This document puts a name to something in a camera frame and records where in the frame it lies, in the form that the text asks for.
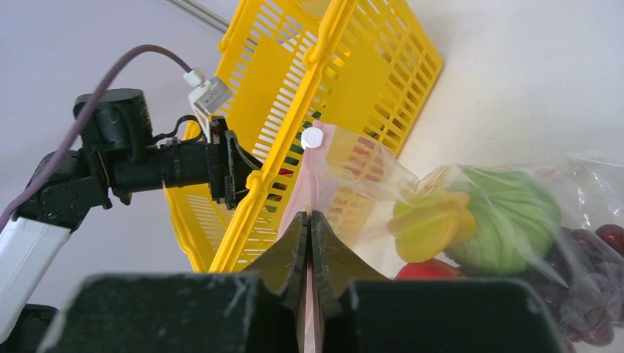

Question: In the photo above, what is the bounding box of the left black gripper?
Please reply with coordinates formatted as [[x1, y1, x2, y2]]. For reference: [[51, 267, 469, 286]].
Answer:
[[79, 88, 263, 210]]

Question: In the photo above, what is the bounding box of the clear pink-dotted zip bag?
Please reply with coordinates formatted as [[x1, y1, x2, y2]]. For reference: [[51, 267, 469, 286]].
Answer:
[[280, 122, 623, 352]]

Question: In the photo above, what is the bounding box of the yellow-green pepper toy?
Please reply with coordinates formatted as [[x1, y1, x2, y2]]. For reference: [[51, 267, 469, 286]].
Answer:
[[387, 190, 478, 263]]

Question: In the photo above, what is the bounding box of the purple grapes toy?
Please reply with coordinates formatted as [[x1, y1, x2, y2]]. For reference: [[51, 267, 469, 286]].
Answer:
[[534, 224, 623, 352]]

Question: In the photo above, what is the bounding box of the yellow plastic basket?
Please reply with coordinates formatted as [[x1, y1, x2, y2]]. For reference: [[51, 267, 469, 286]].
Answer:
[[165, 1, 443, 272]]

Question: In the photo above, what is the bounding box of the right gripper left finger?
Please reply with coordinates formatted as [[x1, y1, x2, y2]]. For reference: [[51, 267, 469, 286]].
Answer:
[[39, 212, 308, 352]]

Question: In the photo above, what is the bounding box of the red tomato toy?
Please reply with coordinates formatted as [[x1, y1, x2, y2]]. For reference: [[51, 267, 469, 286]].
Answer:
[[395, 259, 461, 280]]

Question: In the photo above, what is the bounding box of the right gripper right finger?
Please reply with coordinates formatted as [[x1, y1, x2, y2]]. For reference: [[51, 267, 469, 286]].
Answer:
[[310, 211, 564, 352]]

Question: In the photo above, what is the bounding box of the green cabbage toy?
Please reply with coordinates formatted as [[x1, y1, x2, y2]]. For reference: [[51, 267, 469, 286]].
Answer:
[[444, 165, 561, 276]]

